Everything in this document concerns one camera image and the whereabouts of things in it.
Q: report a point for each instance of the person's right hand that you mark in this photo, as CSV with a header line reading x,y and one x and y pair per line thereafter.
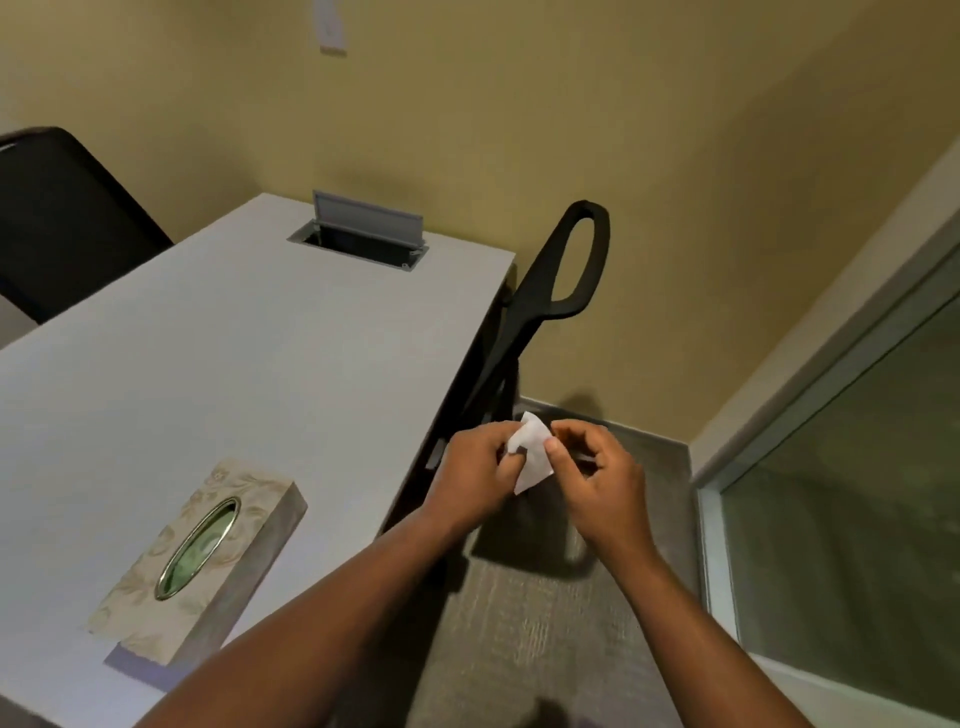
x,y
604,491

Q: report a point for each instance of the person's left hand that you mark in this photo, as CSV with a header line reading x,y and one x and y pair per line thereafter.
x,y
469,476

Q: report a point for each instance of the person's right thumb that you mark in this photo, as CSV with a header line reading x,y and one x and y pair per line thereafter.
x,y
559,469

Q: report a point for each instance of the person's left thumb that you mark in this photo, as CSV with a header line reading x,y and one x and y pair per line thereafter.
x,y
511,466

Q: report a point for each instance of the white tissue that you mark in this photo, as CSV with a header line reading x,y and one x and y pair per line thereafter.
x,y
534,450

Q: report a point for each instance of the person's right forearm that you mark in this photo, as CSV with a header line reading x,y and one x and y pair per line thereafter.
x,y
697,637

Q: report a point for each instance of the person's left forearm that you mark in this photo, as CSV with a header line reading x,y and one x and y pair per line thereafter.
x,y
315,637

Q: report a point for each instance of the black chair with open backrest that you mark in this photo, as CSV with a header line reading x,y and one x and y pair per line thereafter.
x,y
540,300

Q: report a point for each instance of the beige floral tissue box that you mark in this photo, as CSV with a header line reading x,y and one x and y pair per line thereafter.
x,y
199,555

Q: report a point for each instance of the black office chair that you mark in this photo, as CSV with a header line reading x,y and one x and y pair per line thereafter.
x,y
64,217

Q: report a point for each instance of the glass panel with white frame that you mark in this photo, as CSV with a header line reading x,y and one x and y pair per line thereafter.
x,y
840,480

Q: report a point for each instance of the white wall switch plate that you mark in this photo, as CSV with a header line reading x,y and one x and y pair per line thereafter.
x,y
328,26

